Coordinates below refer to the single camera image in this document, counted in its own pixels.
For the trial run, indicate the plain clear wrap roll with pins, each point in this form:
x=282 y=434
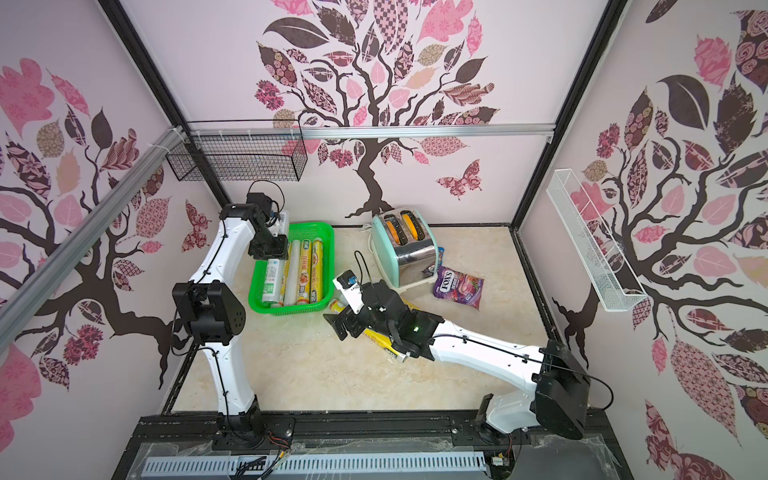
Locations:
x=293 y=276

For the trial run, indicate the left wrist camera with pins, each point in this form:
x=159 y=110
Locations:
x=281 y=225

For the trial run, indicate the short yellow wrap roll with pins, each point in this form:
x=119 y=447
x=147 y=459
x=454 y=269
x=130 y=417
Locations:
x=285 y=272

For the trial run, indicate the purple Fox's candy bag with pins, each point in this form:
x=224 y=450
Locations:
x=458 y=287

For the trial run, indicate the mint green toaster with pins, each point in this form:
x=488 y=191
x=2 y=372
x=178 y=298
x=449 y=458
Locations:
x=404 y=248

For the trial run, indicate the clear white-label wrap roll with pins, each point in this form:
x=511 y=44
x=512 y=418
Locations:
x=273 y=281

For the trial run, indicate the green plastic basket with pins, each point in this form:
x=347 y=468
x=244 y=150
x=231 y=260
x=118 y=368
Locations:
x=299 y=231

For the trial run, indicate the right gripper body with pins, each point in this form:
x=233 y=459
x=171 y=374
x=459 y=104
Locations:
x=355 y=321

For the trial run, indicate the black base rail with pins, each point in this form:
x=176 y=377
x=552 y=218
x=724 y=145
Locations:
x=460 y=428

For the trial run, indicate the yellow red wrap roll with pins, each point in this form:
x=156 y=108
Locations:
x=410 y=305

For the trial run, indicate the white wire wall shelf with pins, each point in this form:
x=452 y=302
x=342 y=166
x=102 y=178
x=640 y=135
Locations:
x=581 y=208

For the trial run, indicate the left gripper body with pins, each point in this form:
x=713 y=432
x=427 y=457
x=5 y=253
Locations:
x=264 y=245

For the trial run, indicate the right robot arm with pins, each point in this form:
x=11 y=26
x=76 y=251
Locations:
x=551 y=388

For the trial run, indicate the aluminium rail back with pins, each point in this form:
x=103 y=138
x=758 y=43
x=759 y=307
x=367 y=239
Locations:
x=364 y=132

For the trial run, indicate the aluminium rail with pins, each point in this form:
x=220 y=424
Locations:
x=33 y=293
x=364 y=132

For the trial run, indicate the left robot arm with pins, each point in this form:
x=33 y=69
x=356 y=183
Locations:
x=211 y=313

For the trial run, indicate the aluminium rail left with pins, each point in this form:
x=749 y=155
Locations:
x=33 y=293

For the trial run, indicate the white slotted cable duct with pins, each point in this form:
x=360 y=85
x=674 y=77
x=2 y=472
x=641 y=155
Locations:
x=407 y=465

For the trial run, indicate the black wire wall basket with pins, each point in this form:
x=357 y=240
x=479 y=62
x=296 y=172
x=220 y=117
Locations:
x=241 y=154

